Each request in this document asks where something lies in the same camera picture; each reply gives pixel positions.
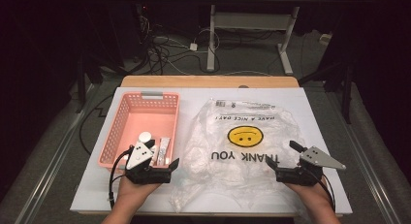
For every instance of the pink plastic basket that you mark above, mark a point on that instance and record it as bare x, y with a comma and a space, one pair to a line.
142, 120

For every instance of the small white box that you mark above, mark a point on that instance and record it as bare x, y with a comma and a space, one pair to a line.
325, 38

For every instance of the metal floor rail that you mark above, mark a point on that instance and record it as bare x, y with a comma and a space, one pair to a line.
55, 159
365, 159

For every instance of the clear smiley plastic bag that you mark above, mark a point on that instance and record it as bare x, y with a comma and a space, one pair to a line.
239, 166

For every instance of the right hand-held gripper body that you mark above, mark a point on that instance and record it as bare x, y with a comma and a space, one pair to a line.
310, 169

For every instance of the person's right hand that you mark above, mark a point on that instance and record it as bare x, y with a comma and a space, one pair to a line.
307, 191

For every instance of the person's left hand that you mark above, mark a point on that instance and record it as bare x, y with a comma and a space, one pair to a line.
135, 190

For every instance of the white metal desk frame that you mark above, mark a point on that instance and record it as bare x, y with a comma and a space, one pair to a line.
211, 36

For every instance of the white board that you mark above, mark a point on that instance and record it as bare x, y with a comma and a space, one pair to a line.
200, 98

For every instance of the black stand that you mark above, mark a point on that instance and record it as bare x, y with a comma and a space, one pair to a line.
346, 88
81, 85

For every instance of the white tube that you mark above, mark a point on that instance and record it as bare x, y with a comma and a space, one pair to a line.
164, 148

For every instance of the white-capped bottle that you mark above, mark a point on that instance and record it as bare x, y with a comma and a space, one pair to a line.
144, 136

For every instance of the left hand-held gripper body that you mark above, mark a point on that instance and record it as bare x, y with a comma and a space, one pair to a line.
147, 176

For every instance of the white power adapter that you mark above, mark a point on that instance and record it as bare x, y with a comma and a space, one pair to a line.
193, 46

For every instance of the wooden table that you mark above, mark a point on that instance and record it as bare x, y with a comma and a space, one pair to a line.
210, 81

